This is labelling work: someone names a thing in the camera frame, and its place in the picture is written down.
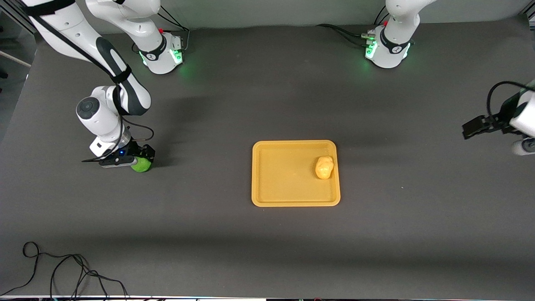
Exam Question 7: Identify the green toy apple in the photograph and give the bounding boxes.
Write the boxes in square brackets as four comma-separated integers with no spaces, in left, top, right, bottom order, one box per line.
[131,157,153,173]

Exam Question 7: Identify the yellow toy potato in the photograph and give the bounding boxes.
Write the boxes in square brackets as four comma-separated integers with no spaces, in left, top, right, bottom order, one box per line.
[315,156,335,180]

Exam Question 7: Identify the yellow plastic tray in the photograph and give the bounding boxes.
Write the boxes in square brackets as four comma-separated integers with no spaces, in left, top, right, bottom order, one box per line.
[252,140,341,208]

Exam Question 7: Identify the dark grey table cover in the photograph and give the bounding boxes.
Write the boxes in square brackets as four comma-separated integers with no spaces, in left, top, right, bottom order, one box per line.
[0,15,535,298]

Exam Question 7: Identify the light wooden strip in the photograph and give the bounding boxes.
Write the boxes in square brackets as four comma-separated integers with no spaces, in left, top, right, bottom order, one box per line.
[0,50,32,68]

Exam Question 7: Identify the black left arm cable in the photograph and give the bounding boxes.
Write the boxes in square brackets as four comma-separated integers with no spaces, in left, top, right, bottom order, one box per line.
[486,81,535,122]

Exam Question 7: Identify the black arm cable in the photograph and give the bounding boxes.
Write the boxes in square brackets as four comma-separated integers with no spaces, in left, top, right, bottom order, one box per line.
[38,13,155,163]
[486,81,535,122]

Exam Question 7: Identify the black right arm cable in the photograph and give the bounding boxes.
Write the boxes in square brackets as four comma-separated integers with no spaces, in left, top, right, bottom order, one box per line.
[38,13,155,163]

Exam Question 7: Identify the loose black cable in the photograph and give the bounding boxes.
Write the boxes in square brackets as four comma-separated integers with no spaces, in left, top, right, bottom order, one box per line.
[0,241,128,300]

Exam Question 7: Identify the black right arm base cables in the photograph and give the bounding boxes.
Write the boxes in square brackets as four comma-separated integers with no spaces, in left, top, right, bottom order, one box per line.
[153,8,191,54]

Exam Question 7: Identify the black arm base cables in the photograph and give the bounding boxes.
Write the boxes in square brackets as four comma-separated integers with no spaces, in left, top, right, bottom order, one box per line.
[153,8,191,54]
[316,23,377,47]

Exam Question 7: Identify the dark metal frame rail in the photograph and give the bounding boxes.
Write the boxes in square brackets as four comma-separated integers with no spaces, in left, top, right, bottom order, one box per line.
[0,4,42,34]

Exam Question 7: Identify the black left arm base cables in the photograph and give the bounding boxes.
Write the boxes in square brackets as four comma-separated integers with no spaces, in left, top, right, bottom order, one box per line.
[316,23,377,47]

